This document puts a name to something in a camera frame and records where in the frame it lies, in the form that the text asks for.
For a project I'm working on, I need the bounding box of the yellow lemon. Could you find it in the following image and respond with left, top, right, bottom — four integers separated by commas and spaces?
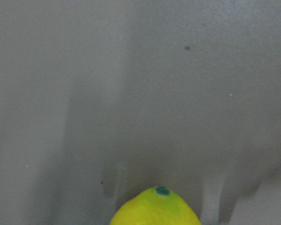
110, 186, 201, 225

